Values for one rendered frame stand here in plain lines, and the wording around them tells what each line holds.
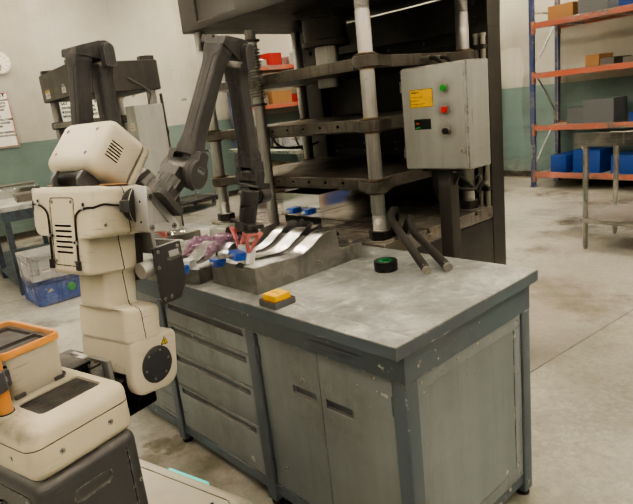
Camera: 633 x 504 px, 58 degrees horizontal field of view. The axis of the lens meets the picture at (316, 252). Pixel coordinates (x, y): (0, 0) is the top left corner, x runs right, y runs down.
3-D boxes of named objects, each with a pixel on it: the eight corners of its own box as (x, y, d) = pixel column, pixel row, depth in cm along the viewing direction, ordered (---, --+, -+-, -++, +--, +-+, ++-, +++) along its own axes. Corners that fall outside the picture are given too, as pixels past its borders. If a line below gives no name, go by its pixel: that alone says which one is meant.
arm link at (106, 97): (77, 47, 176) (99, 41, 170) (93, 47, 180) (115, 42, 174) (104, 186, 186) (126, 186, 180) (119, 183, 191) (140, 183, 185)
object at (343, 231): (385, 259, 238) (384, 241, 236) (213, 232, 332) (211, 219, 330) (493, 217, 291) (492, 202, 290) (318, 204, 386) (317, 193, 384)
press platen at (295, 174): (386, 224, 234) (382, 181, 229) (212, 207, 328) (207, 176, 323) (494, 188, 287) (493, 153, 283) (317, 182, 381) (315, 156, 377)
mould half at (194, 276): (200, 284, 204) (195, 254, 201) (148, 280, 217) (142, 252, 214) (278, 247, 245) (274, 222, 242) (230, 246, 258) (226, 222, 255)
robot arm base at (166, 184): (128, 192, 143) (161, 192, 137) (145, 169, 147) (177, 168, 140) (149, 215, 149) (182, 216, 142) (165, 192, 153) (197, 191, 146)
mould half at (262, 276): (258, 295, 185) (252, 254, 181) (213, 283, 204) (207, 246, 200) (362, 256, 217) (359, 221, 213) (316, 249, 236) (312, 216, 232)
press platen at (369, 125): (381, 167, 228) (377, 117, 223) (205, 166, 322) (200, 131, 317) (492, 141, 281) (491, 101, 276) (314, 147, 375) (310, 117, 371)
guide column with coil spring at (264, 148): (281, 288, 305) (248, 29, 273) (275, 286, 309) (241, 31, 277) (289, 285, 309) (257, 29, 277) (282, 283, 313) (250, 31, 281)
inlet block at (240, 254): (221, 267, 181) (223, 251, 179) (212, 263, 184) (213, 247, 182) (254, 263, 190) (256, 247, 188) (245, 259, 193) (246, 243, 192)
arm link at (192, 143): (199, 19, 153) (231, 20, 149) (225, 45, 165) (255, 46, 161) (155, 180, 149) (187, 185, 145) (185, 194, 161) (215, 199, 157)
